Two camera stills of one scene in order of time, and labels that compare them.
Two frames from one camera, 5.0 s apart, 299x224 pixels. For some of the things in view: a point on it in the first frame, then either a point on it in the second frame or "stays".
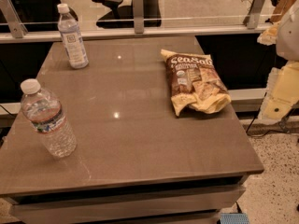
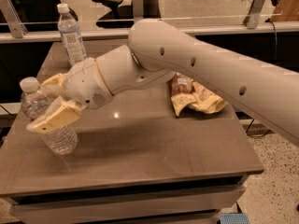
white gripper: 289,38 -> 84,82
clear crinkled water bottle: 43,110 stays
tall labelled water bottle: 71,37 stays
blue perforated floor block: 234,218 stays
